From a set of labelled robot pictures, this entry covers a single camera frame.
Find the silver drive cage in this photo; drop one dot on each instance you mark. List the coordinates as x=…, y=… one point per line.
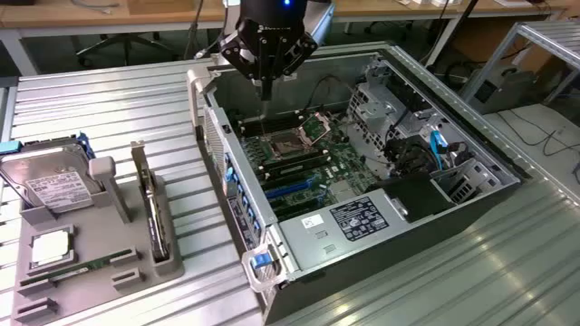
x=376, y=112

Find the green RAM stick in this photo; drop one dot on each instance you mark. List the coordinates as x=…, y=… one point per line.
x=76, y=270

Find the wooden desk with white items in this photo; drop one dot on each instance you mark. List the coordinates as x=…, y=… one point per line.
x=499, y=8

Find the hard drive in blue caddy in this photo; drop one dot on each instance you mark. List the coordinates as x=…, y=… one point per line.
x=85, y=147

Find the open PC case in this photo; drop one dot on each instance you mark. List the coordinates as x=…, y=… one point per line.
x=385, y=271

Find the aluminium profile frame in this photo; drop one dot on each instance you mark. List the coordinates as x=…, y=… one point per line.
x=552, y=34

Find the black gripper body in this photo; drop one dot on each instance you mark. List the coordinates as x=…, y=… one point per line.
x=272, y=17

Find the silver disk bay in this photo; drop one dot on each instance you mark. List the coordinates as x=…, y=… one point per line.
x=467, y=180

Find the black plastic shroud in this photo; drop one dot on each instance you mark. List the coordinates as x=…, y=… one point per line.
x=416, y=197

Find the green motherboard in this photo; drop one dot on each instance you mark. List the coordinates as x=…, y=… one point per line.
x=348, y=166

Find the silver CPU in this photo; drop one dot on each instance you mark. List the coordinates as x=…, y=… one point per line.
x=51, y=248

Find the CPU socket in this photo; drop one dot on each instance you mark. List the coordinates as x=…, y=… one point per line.
x=289, y=147

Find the brown wooden board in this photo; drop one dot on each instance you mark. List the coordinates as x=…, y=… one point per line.
x=489, y=40

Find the black expansion slot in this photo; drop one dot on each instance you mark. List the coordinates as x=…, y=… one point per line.
x=296, y=205

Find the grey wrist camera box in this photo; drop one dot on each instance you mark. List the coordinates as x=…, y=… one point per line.
x=323, y=20

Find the grey parts rack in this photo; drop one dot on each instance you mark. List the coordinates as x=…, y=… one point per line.
x=91, y=244

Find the grey power supply unit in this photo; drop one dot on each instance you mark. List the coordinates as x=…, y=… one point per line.
x=312, y=248

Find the silver chipset heat sink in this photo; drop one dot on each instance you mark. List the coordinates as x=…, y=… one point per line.
x=341, y=192

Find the metal socket cover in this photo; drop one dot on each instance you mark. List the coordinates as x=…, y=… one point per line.
x=315, y=127

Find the black office chair base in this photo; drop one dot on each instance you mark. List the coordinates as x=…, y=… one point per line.
x=127, y=42

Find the graphics card with metal bracket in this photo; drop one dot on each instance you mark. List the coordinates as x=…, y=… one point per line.
x=153, y=217

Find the brown cardboard box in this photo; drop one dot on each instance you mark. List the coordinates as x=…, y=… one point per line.
x=159, y=6

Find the wooden desk with cardboard box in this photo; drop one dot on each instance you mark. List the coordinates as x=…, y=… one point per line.
x=45, y=17

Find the blue case latch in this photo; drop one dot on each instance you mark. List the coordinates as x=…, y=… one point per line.
x=260, y=261

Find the silver hard disk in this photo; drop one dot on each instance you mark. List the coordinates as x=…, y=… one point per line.
x=53, y=183

